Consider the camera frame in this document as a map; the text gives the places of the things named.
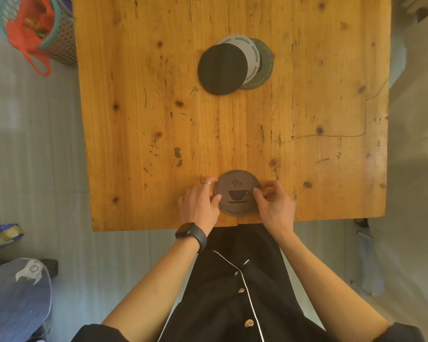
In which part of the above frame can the person's right hand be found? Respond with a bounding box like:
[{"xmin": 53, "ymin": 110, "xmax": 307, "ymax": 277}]
[{"xmin": 253, "ymin": 180, "xmax": 297, "ymax": 236}]

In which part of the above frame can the person's left hand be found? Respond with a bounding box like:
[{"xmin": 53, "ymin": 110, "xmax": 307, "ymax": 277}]
[{"xmin": 178, "ymin": 177, "xmax": 222, "ymax": 237}]

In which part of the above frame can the brown cup print coaster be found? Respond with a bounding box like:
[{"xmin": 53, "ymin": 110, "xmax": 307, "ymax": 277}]
[{"xmin": 214, "ymin": 170, "xmax": 262, "ymax": 217}]

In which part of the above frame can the person's left forearm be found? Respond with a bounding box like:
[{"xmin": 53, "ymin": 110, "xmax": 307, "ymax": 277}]
[{"xmin": 102, "ymin": 236, "xmax": 200, "ymax": 342}]

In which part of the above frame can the person's right forearm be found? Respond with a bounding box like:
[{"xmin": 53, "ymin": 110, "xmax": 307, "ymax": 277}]
[{"xmin": 273, "ymin": 229, "xmax": 393, "ymax": 342}]

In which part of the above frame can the black smartwatch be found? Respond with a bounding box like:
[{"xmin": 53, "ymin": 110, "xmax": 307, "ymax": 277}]
[{"xmin": 175, "ymin": 222, "xmax": 208, "ymax": 254}]

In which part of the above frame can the wooden table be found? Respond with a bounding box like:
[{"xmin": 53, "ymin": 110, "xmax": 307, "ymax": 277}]
[{"xmin": 72, "ymin": 0, "xmax": 392, "ymax": 232}]

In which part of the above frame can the black white-piped shirt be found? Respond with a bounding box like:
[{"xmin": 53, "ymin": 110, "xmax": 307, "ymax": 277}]
[{"xmin": 71, "ymin": 224, "xmax": 426, "ymax": 342}]

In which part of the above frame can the black round coaster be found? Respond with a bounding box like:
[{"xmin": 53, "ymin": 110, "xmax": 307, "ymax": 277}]
[{"xmin": 198, "ymin": 43, "xmax": 248, "ymax": 96}]

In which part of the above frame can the green lettered round coaster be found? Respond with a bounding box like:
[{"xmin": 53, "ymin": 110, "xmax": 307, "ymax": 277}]
[{"xmin": 239, "ymin": 38, "xmax": 274, "ymax": 90}]

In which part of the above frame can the grey lettered round coaster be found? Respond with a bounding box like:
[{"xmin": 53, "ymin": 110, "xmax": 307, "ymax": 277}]
[{"xmin": 217, "ymin": 35, "xmax": 263, "ymax": 85}]

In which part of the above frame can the blue yellow packet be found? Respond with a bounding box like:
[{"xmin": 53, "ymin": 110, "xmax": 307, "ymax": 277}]
[{"xmin": 0, "ymin": 224, "xmax": 24, "ymax": 250}]

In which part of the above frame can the blue patterned bag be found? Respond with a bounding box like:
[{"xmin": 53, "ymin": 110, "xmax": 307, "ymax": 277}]
[{"xmin": 0, "ymin": 258, "xmax": 53, "ymax": 342}]

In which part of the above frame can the teal mesh basket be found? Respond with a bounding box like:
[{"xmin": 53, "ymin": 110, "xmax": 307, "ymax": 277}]
[{"xmin": 0, "ymin": 0, "xmax": 78, "ymax": 67}]

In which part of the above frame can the red plastic bag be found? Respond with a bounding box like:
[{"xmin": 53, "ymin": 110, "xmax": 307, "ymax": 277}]
[{"xmin": 5, "ymin": 0, "xmax": 56, "ymax": 77}]

